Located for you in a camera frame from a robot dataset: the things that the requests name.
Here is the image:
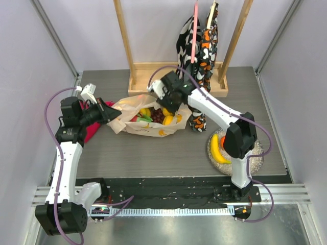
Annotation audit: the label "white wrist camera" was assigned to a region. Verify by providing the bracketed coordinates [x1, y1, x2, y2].
[76, 83, 97, 104]
[147, 80, 167, 100]

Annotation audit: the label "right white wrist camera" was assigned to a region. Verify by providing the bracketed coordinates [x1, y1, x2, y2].
[147, 80, 167, 100]

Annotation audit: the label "pink clothes hanger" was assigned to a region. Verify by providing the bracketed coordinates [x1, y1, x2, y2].
[191, 1, 199, 64]

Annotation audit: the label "banana print plastic bag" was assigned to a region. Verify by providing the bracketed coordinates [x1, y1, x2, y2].
[107, 94, 191, 137]

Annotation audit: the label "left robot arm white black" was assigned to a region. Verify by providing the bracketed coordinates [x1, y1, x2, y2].
[35, 96, 121, 236]

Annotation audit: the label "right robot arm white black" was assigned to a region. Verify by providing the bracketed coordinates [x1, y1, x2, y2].
[148, 71, 257, 202]

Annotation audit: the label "red cloth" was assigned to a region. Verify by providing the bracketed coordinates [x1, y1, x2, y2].
[80, 101, 114, 144]

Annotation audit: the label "speckled silver plate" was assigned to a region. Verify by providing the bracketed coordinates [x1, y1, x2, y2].
[206, 128, 264, 176]

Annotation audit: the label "orange camouflage garment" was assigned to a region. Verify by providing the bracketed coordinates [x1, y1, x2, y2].
[189, 3, 218, 132]

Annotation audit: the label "fake purple grapes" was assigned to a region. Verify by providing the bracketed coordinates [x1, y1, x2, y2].
[150, 107, 165, 124]

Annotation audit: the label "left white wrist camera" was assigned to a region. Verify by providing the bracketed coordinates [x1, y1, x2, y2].
[76, 83, 97, 104]

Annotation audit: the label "fake yellow bell pepper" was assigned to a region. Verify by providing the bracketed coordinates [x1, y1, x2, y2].
[162, 115, 173, 126]

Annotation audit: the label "white cable duct strip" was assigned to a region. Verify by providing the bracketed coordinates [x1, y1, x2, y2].
[88, 207, 235, 217]

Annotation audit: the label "fake yellow banana bunch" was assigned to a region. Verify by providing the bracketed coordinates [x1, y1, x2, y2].
[210, 134, 231, 164]

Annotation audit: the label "wooden clothes rack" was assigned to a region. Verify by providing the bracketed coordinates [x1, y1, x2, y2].
[113, 1, 253, 97]

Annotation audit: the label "fake red dragon fruit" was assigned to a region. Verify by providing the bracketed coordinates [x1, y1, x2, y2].
[130, 114, 153, 123]

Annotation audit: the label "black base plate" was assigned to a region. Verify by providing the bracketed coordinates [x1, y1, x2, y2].
[74, 176, 263, 209]

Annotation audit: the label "fake yellow lemon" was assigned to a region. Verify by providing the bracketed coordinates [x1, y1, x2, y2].
[162, 108, 173, 116]

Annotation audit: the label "fake orange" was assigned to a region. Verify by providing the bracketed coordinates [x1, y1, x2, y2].
[220, 136, 225, 148]

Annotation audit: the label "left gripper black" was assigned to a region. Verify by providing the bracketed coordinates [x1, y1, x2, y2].
[78, 97, 121, 128]

